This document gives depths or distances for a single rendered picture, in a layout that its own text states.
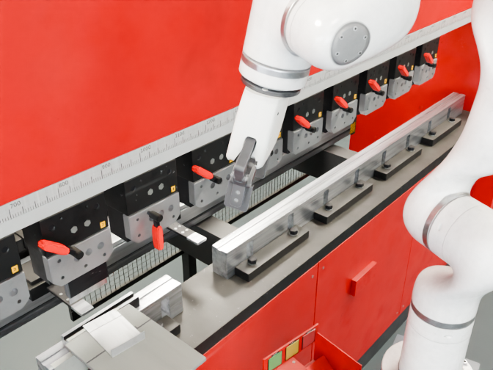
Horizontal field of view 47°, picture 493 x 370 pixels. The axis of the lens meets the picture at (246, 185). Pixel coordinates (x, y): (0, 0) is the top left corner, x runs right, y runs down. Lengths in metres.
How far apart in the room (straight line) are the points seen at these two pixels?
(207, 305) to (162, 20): 0.78
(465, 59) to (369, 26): 2.35
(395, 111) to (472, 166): 2.20
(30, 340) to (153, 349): 1.65
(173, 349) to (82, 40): 0.67
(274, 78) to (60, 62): 0.51
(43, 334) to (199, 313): 1.46
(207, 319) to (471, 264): 0.79
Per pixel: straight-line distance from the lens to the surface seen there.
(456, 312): 1.11
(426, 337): 1.16
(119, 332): 1.36
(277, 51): 0.65
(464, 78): 2.97
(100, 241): 1.25
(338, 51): 0.59
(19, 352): 2.88
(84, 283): 1.32
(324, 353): 1.64
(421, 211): 1.05
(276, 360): 1.54
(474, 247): 0.99
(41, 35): 1.04
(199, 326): 1.53
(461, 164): 1.00
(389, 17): 0.62
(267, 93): 0.67
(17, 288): 1.18
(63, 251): 1.15
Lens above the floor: 1.93
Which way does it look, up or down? 30 degrees down
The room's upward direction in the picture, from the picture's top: straight up
